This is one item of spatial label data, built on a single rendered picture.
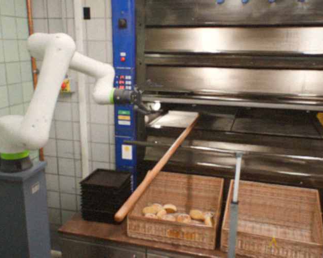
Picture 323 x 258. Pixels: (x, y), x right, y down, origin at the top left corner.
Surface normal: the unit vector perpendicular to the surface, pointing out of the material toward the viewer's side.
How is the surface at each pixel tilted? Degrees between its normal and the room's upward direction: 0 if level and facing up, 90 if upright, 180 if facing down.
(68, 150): 90
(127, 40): 90
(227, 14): 90
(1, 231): 90
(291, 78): 70
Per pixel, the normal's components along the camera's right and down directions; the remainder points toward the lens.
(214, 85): -0.25, -0.11
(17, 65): 0.96, 0.07
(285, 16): -0.28, 0.23
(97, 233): 0.01, -0.97
